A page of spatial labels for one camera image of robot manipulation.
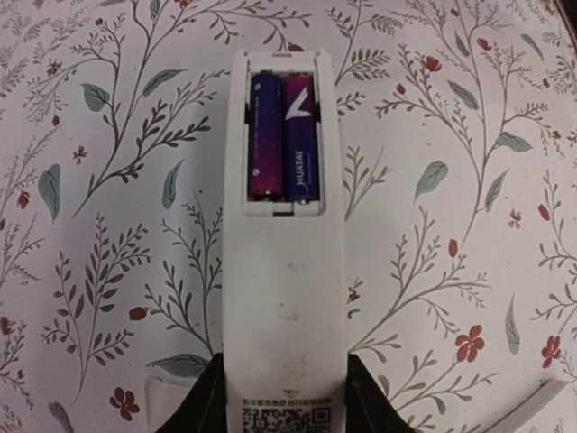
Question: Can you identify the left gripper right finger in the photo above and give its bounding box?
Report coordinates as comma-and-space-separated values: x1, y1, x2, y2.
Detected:
345, 354, 415, 433

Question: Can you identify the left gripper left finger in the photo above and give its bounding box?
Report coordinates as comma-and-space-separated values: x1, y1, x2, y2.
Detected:
155, 353, 227, 433

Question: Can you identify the slim white remote control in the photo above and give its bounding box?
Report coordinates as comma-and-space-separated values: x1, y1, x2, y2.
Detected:
222, 51, 347, 432

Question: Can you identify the black-faced white remote control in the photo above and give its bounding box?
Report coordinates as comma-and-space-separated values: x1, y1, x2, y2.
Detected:
144, 375, 197, 405

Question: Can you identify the white remote with display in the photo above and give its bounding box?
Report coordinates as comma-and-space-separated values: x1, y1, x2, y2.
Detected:
488, 380, 576, 433

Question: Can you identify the right purple AAA battery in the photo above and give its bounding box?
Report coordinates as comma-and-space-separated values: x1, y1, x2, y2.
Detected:
283, 74, 320, 202

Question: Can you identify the purple aaa battery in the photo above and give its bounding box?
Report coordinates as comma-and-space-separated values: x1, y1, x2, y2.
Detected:
248, 71, 283, 200
283, 74, 320, 202

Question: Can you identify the left purple AAA battery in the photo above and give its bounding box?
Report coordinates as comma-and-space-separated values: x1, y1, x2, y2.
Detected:
248, 71, 283, 200

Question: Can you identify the floral patterned table mat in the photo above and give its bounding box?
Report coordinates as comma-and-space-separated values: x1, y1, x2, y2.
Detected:
1, 1, 576, 432

